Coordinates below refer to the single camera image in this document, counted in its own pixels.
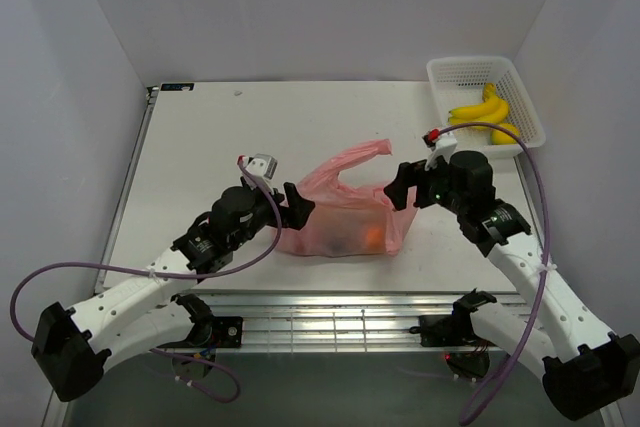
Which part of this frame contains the orange fake tangerine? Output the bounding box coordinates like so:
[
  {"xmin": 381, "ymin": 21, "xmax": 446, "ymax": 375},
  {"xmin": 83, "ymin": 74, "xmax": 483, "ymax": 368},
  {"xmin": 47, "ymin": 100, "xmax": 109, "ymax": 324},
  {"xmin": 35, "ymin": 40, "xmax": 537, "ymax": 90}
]
[{"xmin": 364, "ymin": 227, "xmax": 385, "ymax": 251}]

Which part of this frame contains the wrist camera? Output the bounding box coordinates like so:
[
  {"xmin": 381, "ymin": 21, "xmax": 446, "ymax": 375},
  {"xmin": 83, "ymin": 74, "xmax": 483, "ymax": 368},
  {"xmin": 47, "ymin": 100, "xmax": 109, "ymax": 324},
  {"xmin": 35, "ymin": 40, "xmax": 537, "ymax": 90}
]
[
  {"xmin": 238, "ymin": 154, "xmax": 278, "ymax": 190},
  {"xmin": 423, "ymin": 129, "xmax": 458, "ymax": 171}
]

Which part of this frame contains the yellow fake banana bunch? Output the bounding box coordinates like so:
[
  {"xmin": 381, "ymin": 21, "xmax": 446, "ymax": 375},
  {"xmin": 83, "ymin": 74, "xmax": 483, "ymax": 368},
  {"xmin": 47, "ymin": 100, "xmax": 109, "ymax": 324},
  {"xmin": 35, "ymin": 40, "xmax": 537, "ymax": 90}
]
[{"xmin": 448, "ymin": 83, "xmax": 510, "ymax": 125}]

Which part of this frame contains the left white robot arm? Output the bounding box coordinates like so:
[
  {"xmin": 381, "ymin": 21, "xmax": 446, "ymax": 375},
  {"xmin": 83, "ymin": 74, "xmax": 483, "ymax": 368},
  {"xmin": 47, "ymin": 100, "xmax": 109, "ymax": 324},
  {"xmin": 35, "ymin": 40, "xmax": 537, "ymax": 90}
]
[{"xmin": 31, "ymin": 183, "xmax": 315, "ymax": 402}]

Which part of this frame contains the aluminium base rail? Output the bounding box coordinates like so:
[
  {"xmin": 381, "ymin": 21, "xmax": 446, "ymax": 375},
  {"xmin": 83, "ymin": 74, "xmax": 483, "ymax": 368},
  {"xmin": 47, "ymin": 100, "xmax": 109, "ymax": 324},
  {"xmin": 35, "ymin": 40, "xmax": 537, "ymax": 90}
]
[{"xmin": 59, "ymin": 289, "xmax": 601, "ymax": 356}]

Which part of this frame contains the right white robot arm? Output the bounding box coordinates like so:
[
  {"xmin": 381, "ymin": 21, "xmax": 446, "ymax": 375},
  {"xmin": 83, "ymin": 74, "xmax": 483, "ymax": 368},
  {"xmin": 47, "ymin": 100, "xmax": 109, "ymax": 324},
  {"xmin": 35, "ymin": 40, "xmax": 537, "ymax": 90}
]
[{"xmin": 384, "ymin": 151, "xmax": 639, "ymax": 421}]

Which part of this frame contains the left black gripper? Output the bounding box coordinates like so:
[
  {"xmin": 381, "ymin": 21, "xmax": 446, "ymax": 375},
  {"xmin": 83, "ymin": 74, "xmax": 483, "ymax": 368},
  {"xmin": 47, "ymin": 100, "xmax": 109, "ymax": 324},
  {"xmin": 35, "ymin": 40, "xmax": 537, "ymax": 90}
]
[{"xmin": 229, "ymin": 180, "xmax": 314, "ymax": 251}]

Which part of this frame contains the dark purple fake fruit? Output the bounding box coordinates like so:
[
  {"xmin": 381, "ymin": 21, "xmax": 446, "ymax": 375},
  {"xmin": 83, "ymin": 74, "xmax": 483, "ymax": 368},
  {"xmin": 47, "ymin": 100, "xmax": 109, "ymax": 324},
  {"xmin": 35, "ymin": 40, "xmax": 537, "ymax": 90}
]
[{"xmin": 326, "ymin": 239, "xmax": 350, "ymax": 257}]

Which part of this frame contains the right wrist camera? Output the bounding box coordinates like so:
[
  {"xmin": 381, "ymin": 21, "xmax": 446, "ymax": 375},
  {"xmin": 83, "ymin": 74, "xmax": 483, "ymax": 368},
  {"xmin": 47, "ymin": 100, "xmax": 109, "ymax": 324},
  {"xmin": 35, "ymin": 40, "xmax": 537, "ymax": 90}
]
[{"xmin": 423, "ymin": 129, "xmax": 458, "ymax": 171}]

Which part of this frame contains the yellow fake lemon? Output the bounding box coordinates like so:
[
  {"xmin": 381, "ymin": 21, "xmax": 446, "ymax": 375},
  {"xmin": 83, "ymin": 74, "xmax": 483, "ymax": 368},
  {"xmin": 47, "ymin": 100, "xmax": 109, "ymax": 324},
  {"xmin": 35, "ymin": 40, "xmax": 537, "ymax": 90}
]
[{"xmin": 490, "ymin": 123, "xmax": 520, "ymax": 146}]

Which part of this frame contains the pink plastic bag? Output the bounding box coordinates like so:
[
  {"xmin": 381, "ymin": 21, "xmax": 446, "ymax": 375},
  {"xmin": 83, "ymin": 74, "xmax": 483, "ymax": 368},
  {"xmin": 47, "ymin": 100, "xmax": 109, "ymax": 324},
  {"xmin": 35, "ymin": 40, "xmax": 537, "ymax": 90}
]
[{"xmin": 276, "ymin": 139, "xmax": 417, "ymax": 258}]

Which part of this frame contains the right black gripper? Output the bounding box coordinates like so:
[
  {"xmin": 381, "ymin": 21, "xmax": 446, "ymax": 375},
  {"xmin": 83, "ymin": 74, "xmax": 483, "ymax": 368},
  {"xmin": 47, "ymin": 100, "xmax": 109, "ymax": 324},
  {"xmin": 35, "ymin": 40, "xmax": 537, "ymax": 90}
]
[{"xmin": 383, "ymin": 150, "xmax": 467, "ymax": 215}]

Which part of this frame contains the white plastic basket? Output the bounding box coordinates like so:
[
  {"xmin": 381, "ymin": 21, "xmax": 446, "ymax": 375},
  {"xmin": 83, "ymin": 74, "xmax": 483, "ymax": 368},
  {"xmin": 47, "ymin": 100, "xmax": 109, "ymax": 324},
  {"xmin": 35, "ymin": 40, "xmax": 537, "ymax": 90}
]
[{"xmin": 426, "ymin": 56, "xmax": 546, "ymax": 148}]

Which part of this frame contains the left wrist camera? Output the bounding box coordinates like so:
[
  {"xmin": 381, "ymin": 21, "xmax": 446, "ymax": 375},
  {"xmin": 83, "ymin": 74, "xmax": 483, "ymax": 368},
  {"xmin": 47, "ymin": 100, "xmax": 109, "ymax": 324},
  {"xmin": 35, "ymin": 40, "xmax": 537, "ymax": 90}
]
[{"xmin": 238, "ymin": 154, "xmax": 278, "ymax": 190}]

